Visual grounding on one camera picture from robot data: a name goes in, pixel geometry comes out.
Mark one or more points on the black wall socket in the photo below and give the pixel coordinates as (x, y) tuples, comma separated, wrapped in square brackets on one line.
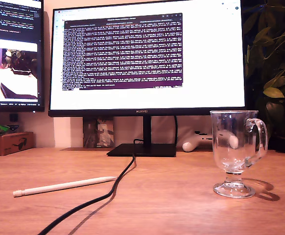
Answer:
[(13, 117)]

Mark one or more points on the large black Huawei monitor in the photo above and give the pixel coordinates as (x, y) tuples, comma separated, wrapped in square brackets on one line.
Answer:
[(147, 100)]

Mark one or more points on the cardboard box with sunglasses print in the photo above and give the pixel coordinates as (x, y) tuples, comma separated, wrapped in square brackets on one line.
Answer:
[(7, 144)]

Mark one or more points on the black planter box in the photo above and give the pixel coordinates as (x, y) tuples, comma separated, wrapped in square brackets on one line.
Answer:
[(284, 147)]

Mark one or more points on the white game controller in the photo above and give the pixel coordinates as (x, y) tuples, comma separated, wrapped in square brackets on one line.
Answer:
[(191, 146)]

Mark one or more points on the small footed glass cup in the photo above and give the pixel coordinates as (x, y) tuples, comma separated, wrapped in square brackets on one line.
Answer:
[(233, 189)]

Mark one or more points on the green leafy plant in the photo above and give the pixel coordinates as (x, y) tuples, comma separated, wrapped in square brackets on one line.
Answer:
[(274, 93)]

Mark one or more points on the patterned grey picture box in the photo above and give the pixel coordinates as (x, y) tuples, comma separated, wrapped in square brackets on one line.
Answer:
[(101, 134)]

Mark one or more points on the white pen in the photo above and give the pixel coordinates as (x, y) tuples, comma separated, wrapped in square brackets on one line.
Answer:
[(64, 186)]

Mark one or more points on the black monitor showing code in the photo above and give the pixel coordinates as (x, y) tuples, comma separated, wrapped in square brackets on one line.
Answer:
[(12, 29)]

